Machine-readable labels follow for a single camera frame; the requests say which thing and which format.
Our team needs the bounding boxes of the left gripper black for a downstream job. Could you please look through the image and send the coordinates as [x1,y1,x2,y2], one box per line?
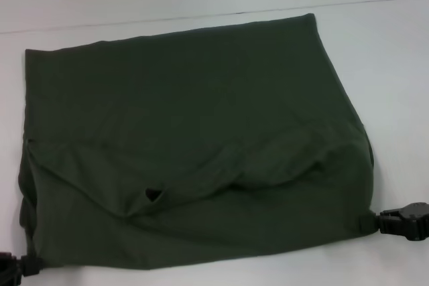
[0,251,45,286]

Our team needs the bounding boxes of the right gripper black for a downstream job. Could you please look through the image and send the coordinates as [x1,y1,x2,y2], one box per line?
[357,201,429,242]

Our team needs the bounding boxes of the dark green FREE! t-shirt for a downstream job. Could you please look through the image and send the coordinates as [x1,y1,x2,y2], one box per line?
[18,13,375,273]

